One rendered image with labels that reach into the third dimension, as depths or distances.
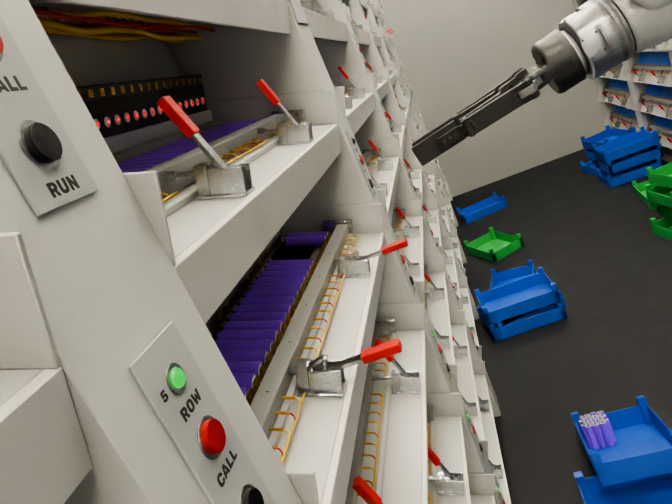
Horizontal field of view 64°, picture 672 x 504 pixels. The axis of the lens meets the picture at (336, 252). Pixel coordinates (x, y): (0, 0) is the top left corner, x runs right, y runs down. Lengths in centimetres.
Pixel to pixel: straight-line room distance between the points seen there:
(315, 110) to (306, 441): 56
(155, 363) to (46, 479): 6
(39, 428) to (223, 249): 18
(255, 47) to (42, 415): 74
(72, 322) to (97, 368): 2
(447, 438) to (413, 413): 26
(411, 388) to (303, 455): 39
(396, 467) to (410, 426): 8
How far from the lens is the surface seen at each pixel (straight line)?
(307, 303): 60
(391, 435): 73
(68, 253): 24
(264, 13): 74
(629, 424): 180
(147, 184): 28
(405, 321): 95
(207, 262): 33
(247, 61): 89
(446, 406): 105
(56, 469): 22
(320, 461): 42
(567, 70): 77
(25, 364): 22
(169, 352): 26
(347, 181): 88
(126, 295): 25
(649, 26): 79
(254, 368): 51
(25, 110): 25
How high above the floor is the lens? 117
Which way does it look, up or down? 15 degrees down
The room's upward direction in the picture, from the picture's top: 24 degrees counter-clockwise
